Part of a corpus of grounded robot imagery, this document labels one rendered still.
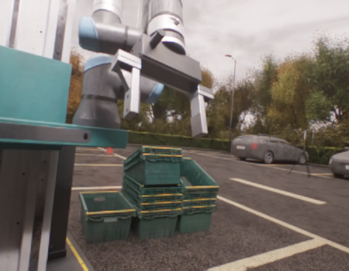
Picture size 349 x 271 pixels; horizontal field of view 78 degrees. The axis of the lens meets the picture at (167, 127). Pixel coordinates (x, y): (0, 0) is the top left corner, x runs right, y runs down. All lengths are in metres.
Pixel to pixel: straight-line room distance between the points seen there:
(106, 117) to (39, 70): 0.27
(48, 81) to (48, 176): 0.32
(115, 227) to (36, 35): 1.50
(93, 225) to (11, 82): 1.35
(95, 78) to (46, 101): 0.18
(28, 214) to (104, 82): 0.50
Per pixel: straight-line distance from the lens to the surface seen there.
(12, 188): 0.90
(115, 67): 0.36
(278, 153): 12.42
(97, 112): 0.69
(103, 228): 1.93
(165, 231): 2.09
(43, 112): 0.80
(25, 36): 0.92
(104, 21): 0.57
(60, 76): 0.82
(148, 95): 0.73
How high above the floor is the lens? 0.87
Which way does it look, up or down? 3 degrees up
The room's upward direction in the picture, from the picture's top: 5 degrees clockwise
